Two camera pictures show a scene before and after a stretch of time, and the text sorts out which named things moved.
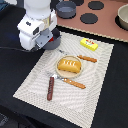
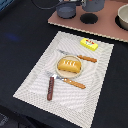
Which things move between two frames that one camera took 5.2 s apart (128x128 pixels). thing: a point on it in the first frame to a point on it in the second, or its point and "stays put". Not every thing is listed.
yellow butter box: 89,44 stays put
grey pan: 66,9 stays put
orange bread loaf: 72,66 stays put
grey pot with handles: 53,44 to 92,5
